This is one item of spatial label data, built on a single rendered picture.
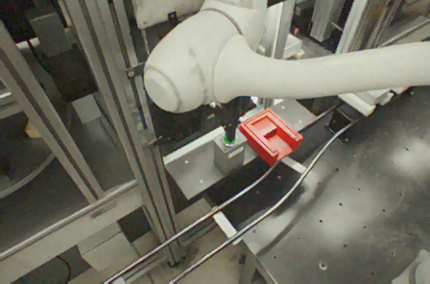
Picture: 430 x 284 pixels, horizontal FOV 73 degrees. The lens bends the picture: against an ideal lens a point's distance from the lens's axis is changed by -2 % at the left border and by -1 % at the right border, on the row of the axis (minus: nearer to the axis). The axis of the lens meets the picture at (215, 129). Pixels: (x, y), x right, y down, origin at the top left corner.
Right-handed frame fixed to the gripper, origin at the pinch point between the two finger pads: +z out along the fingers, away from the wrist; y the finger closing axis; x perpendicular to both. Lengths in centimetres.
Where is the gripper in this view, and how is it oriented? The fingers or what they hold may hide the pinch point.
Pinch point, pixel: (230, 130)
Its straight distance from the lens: 79.0
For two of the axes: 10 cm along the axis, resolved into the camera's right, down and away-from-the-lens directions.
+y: -8.2, 4.4, -3.7
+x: 5.8, 6.2, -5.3
